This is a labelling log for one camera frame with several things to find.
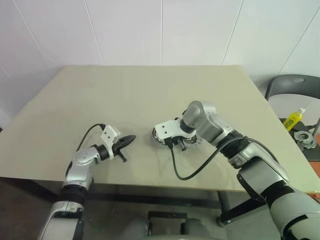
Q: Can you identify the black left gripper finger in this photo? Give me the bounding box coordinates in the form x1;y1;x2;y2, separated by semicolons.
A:
119;134;137;143
116;138;136;149

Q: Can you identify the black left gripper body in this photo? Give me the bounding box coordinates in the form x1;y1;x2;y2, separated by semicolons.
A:
110;138;128;164

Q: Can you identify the grey metal ring part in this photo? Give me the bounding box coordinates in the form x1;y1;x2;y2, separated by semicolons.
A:
293;130;317;150

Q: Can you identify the yellow drink bottle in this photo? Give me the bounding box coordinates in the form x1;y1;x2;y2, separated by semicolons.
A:
282;107;307;132

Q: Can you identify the black table frame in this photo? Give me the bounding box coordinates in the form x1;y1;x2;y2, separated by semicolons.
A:
0;175;266;226

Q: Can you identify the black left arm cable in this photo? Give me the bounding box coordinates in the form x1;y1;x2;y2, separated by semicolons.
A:
75;123;106;154

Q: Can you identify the grey rounded shape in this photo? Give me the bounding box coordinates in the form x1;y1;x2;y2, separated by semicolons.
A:
123;215;151;240

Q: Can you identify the grey plastic chair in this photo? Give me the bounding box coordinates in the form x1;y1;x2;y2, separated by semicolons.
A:
264;74;320;162

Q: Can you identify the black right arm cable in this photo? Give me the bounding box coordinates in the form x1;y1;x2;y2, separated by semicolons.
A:
168;136;284;181

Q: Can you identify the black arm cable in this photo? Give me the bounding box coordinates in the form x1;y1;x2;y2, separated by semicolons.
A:
168;136;284;181
75;123;106;154

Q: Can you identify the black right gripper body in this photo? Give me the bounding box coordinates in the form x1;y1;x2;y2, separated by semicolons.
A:
164;135;188;153

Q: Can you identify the black rectangular bracket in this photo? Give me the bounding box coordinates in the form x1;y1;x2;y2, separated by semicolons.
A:
147;210;188;236

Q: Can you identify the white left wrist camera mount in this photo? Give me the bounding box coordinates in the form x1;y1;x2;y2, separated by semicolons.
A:
100;125;121;160

